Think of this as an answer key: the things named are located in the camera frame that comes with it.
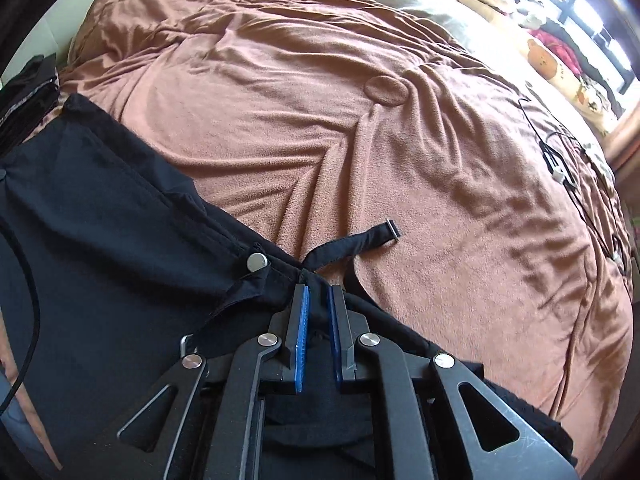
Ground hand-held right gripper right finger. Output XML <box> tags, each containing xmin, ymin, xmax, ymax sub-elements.
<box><xmin>326</xmin><ymin>284</ymin><xmax>578</xmax><ymax>480</ymax></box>

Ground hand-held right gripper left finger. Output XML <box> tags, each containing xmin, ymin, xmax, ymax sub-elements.
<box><xmin>116</xmin><ymin>284</ymin><xmax>311</xmax><ymax>480</ymax></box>

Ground black pants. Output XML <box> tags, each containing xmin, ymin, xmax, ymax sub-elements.
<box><xmin>0</xmin><ymin>92</ymin><xmax>578</xmax><ymax>480</ymax></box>

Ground brown blanket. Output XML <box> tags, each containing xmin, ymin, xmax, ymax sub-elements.
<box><xmin>0</xmin><ymin>0</ymin><xmax>635</xmax><ymax>466</ymax></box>

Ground yellow bear print cushion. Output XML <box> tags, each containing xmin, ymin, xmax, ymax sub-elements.
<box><xmin>452</xmin><ymin>0</ymin><xmax>623</xmax><ymax>136</ymax></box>

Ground pile of clothes and toys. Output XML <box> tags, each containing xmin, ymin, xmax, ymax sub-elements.
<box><xmin>507</xmin><ymin>0</ymin><xmax>616</xmax><ymax>86</ymax></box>

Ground stack of folded black clothes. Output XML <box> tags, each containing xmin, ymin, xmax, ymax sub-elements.
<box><xmin>0</xmin><ymin>54</ymin><xmax>60</xmax><ymax>148</ymax></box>

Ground cream leather headboard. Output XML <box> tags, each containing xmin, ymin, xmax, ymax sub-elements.
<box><xmin>7</xmin><ymin>0</ymin><xmax>118</xmax><ymax>78</ymax></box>

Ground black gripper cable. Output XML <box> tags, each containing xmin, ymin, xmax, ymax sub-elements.
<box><xmin>0</xmin><ymin>220</ymin><xmax>41</xmax><ymax>416</ymax></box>

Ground black cables on bed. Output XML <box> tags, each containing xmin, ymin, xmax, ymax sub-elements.
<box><xmin>517</xmin><ymin>82</ymin><xmax>631</xmax><ymax>276</ymax></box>

